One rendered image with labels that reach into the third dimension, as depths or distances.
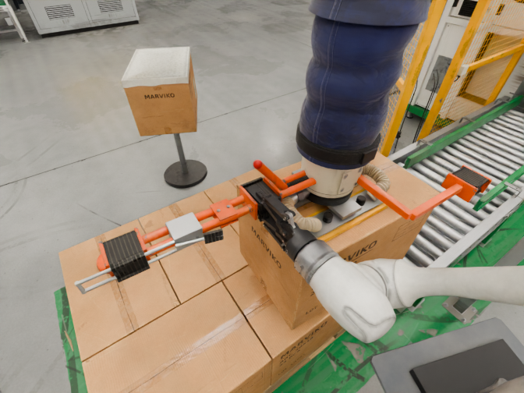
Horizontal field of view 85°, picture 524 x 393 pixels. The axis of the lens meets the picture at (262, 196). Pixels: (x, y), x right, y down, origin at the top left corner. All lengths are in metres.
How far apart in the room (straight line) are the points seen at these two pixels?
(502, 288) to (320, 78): 0.50
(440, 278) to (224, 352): 0.85
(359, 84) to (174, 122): 1.66
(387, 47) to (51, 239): 2.52
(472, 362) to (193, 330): 0.96
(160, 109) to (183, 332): 1.43
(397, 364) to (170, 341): 0.82
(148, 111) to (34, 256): 1.33
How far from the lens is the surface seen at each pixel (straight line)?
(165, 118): 2.16
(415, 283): 0.70
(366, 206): 0.97
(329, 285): 0.59
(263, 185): 0.79
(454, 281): 0.65
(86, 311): 1.51
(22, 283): 2.55
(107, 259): 0.68
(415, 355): 1.14
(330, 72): 0.68
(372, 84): 0.68
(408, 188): 1.14
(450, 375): 1.14
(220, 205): 0.74
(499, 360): 1.24
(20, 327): 2.35
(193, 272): 1.43
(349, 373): 1.85
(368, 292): 0.58
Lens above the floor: 1.74
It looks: 44 degrees down
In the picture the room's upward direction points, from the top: straight up
